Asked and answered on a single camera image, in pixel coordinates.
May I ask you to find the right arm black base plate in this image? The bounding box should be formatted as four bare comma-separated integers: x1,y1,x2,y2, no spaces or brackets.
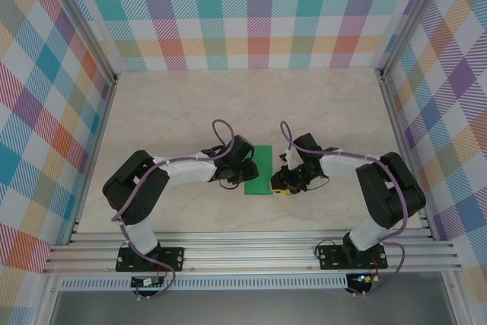
317,244,388,272

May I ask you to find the slotted grey cable tray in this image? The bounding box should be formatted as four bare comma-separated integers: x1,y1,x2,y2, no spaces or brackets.
59,277,349,292

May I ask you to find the aluminium side rail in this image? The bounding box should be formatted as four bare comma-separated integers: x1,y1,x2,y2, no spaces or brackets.
65,75,119,246
378,73,434,241

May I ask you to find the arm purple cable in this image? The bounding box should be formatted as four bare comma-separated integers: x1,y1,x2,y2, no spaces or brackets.
111,118,236,301
279,119,410,298

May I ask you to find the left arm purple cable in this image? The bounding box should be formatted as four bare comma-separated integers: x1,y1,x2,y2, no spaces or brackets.
111,118,236,301

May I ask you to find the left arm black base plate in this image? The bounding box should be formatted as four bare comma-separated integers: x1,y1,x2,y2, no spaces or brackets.
115,245,186,273

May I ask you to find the green paper sheet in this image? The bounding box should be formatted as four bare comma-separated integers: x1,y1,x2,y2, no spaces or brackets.
243,145,275,197

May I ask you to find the aluminium mounting rail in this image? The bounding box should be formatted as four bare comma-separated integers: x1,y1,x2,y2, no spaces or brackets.
41,228,464,277

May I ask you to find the aluminium frame post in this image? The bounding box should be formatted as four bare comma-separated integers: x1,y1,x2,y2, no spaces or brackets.
40,0,119,86
375,0,460,81

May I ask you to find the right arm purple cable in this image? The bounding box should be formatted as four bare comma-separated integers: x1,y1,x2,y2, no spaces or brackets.
279,119,410,298

